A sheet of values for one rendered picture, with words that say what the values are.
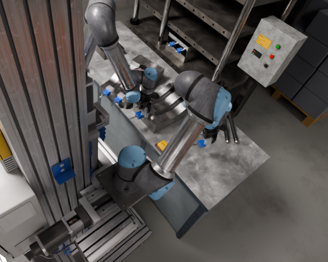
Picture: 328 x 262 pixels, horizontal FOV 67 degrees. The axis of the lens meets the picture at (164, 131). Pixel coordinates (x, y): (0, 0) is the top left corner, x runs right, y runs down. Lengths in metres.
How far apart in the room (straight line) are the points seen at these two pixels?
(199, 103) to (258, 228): 1.92
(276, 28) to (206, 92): 1.14
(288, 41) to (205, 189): 1.12
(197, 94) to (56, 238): 0.83
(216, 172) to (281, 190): 1.41
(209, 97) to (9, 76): 0.60
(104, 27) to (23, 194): 0.70
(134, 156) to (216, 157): 0.85
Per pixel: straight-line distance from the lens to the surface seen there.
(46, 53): 0.68
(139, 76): 1.40
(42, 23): 0.64
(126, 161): 1.03
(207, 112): 0.90
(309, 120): 3.89
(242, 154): 1.89
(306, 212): 3.05
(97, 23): 1.10
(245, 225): 2.59
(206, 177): 1.65
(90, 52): 1.31
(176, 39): 2.47
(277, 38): 1.96
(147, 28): 2.86
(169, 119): 1.74
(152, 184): 1.02
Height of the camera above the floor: 2.15
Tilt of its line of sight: 49 degrees down
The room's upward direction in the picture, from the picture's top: 18 degrees clockwise
